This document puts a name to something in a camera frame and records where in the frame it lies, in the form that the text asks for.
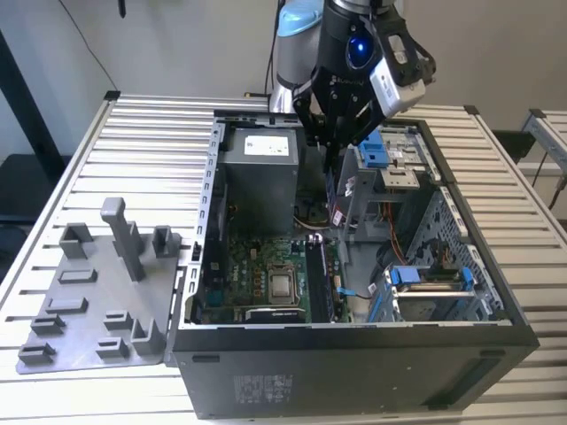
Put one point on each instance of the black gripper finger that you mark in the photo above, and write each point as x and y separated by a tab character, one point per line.
361	124
310	119

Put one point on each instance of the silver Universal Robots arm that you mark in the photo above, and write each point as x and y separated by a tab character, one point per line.
292	57

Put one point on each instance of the blue disk carrier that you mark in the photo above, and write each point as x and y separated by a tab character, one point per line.
405	275
374	152

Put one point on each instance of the metal drive cage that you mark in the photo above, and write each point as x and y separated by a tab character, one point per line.
363	212

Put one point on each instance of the grey power supply unit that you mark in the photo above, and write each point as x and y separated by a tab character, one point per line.
261	195

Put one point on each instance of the black table corner cap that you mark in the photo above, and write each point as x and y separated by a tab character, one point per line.
471	110
112	94
537	112

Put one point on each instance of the CPU socket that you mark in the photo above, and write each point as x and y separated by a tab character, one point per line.
281	268

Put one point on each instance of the green motherboard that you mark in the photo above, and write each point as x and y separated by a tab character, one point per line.
248	270

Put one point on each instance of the silver CPU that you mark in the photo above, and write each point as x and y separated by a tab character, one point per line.
282	288

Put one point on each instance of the blue bay clip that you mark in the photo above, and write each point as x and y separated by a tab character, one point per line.
467	279

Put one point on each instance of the metal disk bay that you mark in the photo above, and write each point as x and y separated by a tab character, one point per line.
425	305

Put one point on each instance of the metal slat side table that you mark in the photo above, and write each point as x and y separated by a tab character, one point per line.
553	133

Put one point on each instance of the black graphics card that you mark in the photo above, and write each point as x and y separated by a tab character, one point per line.
274	315

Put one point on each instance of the black hanging tool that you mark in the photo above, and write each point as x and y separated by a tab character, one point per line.
121	8

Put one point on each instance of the black open PC case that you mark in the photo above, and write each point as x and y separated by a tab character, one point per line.
354	376

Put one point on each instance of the grey plastic parts rack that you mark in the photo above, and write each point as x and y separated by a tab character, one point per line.
111	283

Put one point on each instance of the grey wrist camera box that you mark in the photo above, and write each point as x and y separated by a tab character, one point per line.
398	93

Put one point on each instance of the black stand frame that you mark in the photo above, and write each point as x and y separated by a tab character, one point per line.
26	186

